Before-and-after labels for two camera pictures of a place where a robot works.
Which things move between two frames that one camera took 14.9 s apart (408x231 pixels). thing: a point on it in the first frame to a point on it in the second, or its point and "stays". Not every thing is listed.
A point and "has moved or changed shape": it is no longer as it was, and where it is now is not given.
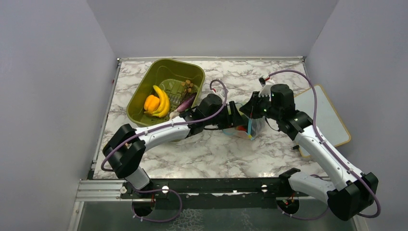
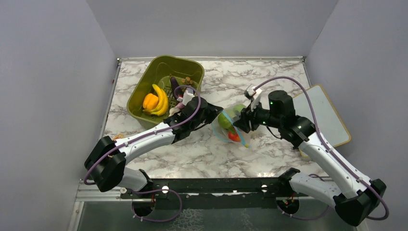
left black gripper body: (226, 121) to (209, 115)
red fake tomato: (241, 128) has moved or changed shape
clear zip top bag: (256, 128) has moved or changed shape
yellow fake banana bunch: (163, 109) stays
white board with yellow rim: (327, 122) stays
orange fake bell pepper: (151, 103) stays
